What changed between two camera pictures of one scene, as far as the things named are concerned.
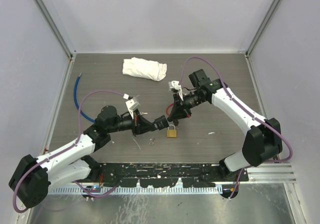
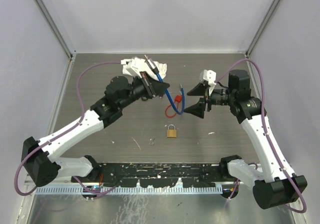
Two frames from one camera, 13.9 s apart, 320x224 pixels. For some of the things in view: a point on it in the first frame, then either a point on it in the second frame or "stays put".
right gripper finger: x=177 y=113 -> x=197 y=109
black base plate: x=202 y=175 stays put
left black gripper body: x=127 y=123 -> x=140 y=89
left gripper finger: x=143 y=124 -> x=158 y=87
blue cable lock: x=83 y=115 -> x=155 y=70
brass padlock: x=171 y=133 stays put
